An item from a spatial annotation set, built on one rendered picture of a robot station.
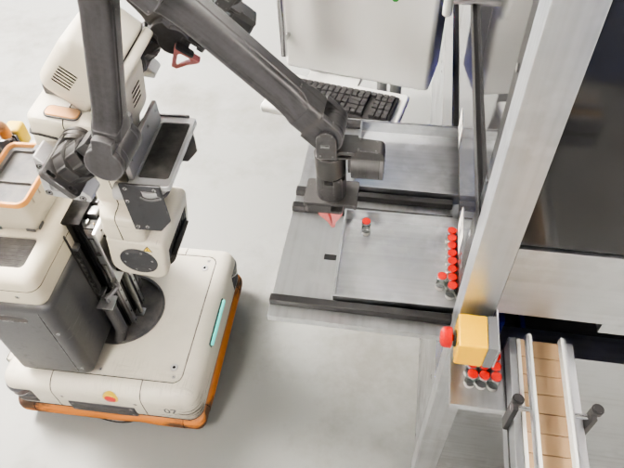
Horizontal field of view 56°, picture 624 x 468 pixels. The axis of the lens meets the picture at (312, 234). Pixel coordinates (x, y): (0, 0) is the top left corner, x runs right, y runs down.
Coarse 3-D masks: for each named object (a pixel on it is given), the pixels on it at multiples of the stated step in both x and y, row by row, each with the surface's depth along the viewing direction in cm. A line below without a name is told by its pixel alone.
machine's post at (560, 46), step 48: (576, 0) 65; (528, 48) 75; (576, 48) 70; (528, 96) 76; (576, 96) 74; (528, 144) 81; (528, 192) 88; (480, 240) 98; (480, 288) 108; (432, 432) 161
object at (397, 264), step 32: (352, 224) 146; (384, 224) 146; (416, 224) 145; (448, 224) 144; (352, 256) 140; (384, 256) 139; (416, 256) 139; (352, 288) 134; (384, 288) 134; (416, 288) 133
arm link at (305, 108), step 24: (144, 0) 84; (168, 0) 86; (192, 0) 87; (192, 24) 89; (216, 24) 88; (216, 48) 91; (240, 48) 90; (264, 48) 94; (240, 72) 94; (264, 72) 93; (288, 72) 95; (264, 96) 96; (288, 96) 95; (312, 96) 97; (288, 120) 98; (312, 120) 97; (336, 120) 99; (312, 144) 101
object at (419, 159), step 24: (408, 144) 165; (432, 144) 164; (456, 144) 164; (384, 168) 159; (408, 168) 158; (432, 168) 158; (456, 168) 158; (384, 192) 151; (408, 192) 149; (432, 192) 148; (456, 192) 152
